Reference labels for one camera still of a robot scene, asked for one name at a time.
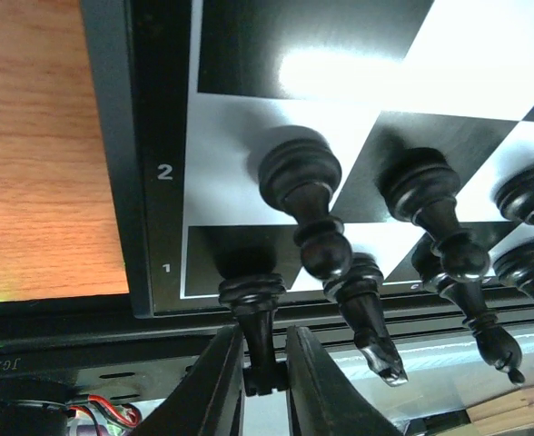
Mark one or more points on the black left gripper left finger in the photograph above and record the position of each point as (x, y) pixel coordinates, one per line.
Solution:
(209, 400)

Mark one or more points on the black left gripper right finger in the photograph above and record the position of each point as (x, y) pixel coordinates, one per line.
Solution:
(320, 398)

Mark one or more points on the black knight piece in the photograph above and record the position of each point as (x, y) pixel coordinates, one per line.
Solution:
(357, 295)

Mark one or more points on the black bishop piece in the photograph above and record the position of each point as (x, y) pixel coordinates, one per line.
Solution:
(496, 346)

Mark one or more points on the black pawn piece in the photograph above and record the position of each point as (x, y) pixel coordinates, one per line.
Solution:
(420, 187)
(299, 177)
(515, 198)

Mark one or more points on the black white chess board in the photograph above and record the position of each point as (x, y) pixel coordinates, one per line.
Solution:
(191, 95)

